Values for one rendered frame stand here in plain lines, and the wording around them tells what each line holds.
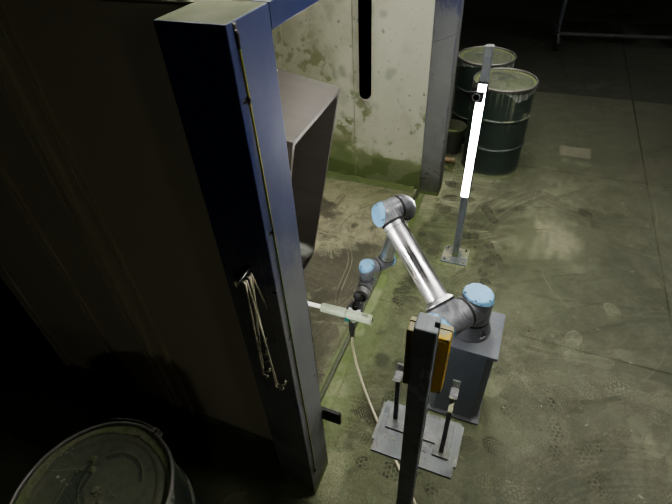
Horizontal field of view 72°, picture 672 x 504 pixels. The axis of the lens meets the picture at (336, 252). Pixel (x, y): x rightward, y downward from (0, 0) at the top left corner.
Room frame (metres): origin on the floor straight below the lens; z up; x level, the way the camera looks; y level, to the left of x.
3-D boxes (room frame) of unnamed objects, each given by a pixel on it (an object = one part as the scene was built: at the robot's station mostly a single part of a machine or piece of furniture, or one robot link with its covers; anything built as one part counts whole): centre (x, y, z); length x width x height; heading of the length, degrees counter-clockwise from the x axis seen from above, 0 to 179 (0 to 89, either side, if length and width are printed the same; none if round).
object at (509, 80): (4.13, -1.65, 0.86); 0.54 x 0.54 x 0.01
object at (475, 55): (4.78, -1.67, 0.86); 0.54 x 0.54 x 0.01
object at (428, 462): (0.87, -0.27, 0.78); 0.31 x 0.23 x 0.01; 66
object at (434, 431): (0.89, -0.28, 0.95); 0.26 x 0.15 x 0.32; 66
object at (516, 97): (4.13, -1.64, 0.44); 0.59 x 0.58 x 0.89; 170
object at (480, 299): (1.50, -0.67, 0.83); 0.17 x 0.15 x 0.18; 120
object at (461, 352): (1.50, -0.67, 0.32); 0.31 x 0.31 x 0.64; 66
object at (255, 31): (1.10, 0.23, 1.14); 0.18 x 0.18 x 2.29; 66
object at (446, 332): (0.79, -0.24, 1.42); 0.12 x 0.06 x 0.26; 66
